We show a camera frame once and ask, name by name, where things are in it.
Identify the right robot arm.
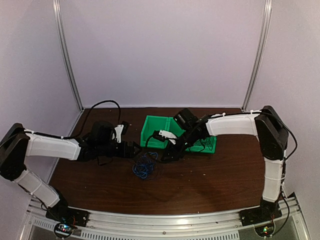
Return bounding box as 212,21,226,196
159,105,289,221

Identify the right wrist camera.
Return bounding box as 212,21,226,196
152,130,178,145

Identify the right aluminium post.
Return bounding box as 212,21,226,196
241,0,273,111

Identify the right green bin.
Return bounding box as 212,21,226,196
185,136,217,154

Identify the front aluminium rail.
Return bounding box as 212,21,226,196
17,197,312,240

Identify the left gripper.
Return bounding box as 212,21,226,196
97,140,143,159

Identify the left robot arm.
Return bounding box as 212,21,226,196
0,121,142,222

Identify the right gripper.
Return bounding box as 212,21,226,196
161,127,201,162

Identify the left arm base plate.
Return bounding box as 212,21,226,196
45,207,89,239

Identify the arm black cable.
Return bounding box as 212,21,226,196
144,133,163,148
69,100,123,141

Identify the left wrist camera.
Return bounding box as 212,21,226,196
113,121,130,144

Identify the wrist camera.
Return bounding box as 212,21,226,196
152,130,178,145
113,121,130,144

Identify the left aluminium post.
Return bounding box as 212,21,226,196
52,0,84,112

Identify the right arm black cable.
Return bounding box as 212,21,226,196
144,133,163,148

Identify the black thin cable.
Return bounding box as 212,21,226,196
192,136,216,153

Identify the green bin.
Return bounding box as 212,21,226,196
167,117,185,137
140,115,169,149
185,136,217,154

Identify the aluminium post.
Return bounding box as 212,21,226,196
241,0,273,111
52,0,84,112

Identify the middle green bin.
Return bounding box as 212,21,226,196
167,117,185,137

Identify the blue cable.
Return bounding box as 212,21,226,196
131,151,160,180

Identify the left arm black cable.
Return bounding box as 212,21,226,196
69,100,123,141

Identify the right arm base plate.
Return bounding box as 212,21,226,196
239,206,282,238

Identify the left green bin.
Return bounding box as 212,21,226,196
140,115,169,149

